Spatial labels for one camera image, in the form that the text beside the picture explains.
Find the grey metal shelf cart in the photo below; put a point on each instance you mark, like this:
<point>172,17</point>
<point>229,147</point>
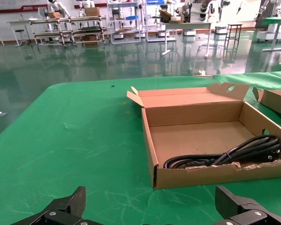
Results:
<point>89,29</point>
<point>49,35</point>

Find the open brown cardboard box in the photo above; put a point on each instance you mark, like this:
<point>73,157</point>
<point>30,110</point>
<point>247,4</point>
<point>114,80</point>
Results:
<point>165,15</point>

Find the green-covered white table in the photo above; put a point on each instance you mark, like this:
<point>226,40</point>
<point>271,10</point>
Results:
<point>278,20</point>

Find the small grey floor item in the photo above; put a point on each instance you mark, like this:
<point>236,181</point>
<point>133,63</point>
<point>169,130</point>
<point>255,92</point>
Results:
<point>2,114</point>

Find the blue plastic tray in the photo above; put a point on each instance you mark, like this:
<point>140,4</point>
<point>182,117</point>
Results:
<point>131,18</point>

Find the white shelving rack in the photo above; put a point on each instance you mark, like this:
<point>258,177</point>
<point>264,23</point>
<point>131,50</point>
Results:
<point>125,42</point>

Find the small closed cardboard box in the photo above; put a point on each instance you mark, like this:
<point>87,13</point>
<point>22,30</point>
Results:
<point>53,15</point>

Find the tall black metal stand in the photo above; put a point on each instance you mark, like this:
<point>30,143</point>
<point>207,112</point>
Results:
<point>234,24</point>

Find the cardboard box with torn lid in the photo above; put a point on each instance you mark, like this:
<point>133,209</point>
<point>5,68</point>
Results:
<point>276,100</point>

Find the black round stool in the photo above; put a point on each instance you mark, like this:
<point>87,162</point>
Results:
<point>19,31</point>

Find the plain white table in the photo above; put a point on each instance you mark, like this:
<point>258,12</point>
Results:
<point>18,22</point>

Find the cardboard box with round hole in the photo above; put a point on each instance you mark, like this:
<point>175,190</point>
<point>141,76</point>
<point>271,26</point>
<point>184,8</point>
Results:
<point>201,178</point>

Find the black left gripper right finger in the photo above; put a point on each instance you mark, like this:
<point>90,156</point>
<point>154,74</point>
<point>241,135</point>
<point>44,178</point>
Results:
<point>227,204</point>

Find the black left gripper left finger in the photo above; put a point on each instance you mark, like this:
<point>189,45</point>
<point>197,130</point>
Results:
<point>77,201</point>

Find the white humanoid robot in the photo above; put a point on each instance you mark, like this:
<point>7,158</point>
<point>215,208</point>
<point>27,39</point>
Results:
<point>55,5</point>
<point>85,3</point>

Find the flat white box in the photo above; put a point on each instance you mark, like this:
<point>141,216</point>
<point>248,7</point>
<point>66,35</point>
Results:
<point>177,20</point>

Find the cardboard box on bottom shelf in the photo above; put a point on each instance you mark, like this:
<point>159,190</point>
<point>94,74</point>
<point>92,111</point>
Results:
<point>89,38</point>

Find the large closed cardboard box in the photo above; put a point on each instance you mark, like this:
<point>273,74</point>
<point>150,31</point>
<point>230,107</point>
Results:
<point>92,11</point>

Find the white desk with T-legs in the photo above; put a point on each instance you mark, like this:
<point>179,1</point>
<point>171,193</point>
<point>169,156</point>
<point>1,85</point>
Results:
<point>187,24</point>

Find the green table cloth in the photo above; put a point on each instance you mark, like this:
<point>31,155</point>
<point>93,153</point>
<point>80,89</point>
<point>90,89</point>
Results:
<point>72,140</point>

